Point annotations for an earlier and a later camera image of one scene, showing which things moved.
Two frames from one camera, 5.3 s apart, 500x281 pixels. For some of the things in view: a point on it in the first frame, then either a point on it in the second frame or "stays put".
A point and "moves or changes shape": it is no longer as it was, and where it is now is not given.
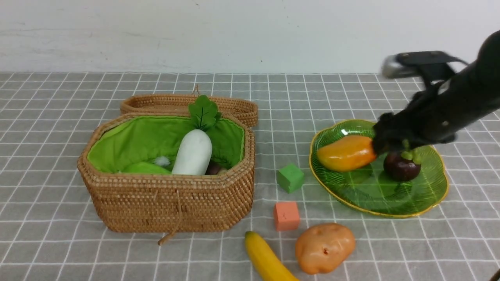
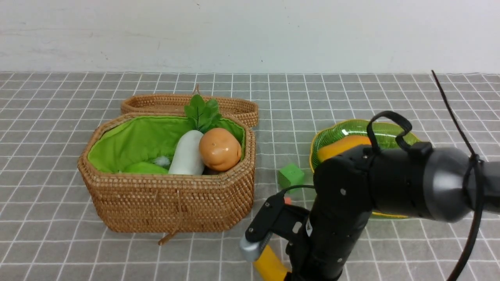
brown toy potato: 321,248 moves or changes shape
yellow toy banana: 268,266 stays put
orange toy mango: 346,152 stays put
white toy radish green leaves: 194,156 stays put
